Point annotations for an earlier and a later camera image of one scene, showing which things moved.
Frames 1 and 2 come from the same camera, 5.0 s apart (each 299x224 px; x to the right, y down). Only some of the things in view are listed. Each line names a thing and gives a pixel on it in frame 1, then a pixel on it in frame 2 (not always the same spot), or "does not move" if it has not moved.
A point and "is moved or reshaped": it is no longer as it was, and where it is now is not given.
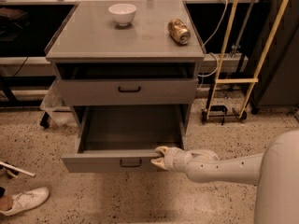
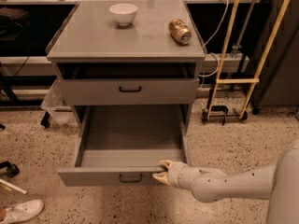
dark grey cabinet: [278, 85] does not move
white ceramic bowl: [122, 13] does not move
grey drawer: [123, 138] is moved or reshaped
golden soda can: [178, 31] does not move
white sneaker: [26, 200] -> [21, 211]
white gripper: [173, 161] -> [177, 175]
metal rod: [22, 171] -> [12, 186]
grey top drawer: [128, 84] does not move
